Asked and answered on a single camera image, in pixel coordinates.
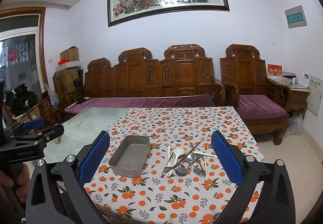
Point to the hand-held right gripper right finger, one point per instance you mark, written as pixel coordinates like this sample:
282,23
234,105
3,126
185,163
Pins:
227,161

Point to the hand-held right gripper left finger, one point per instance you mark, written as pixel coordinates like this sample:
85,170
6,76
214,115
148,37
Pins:
93,157

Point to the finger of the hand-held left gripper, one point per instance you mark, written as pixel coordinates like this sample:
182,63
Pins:
51,131
32,125

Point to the rectangular metal tray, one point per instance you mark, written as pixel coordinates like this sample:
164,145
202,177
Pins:
128,155

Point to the person's left hand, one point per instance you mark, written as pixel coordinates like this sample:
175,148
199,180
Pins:
22,183

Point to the white plastic utensil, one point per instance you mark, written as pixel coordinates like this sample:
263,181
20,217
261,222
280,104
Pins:
207,155

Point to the wooden chair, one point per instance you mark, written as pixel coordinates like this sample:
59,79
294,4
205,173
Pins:
46,107

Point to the pile of black cloth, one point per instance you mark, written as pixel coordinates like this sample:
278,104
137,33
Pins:
21,99

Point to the metal fork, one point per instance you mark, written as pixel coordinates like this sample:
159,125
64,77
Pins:
198,171

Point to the white remote control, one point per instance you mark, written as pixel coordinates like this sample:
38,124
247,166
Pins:
70,105

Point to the crumpled clear plastic bag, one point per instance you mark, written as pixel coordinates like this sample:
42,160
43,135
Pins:
53,99

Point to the black power strip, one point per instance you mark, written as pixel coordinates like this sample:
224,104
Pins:
83,99

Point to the small black fan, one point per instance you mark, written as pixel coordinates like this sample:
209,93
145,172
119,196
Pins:
77,83

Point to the large brown cardboard box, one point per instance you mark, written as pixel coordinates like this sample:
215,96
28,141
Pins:
67,77

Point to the slender white plastic spoon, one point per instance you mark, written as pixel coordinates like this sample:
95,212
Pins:
168,153

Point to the flat white box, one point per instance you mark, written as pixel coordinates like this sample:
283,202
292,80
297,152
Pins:
70,65

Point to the orange plastic bag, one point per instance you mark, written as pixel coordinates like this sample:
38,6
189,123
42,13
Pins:
63,62

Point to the red window decoration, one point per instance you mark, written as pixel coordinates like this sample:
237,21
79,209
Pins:
13,54

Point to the orange fruit print tablecloth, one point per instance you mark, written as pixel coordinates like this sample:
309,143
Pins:
164,201

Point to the small brown cardboard box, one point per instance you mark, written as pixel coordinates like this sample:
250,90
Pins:
72,54

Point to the purple sofa cushion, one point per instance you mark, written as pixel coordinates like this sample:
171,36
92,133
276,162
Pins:
151,101

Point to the wood framed glass door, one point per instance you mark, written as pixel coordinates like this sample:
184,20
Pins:
42,44

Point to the carved wooden armchair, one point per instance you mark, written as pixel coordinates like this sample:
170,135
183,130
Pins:
242,67

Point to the wooden side table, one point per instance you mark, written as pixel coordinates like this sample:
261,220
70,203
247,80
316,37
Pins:
297,97

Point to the carved wooden sofa bench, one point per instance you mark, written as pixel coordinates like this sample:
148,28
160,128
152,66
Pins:
151,75

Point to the red gift box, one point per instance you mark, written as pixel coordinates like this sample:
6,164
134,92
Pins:
275,71

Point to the grey box on side table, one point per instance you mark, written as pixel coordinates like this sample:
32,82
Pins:
289,77

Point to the grey electrical panel box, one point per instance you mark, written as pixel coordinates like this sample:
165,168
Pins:
295,17

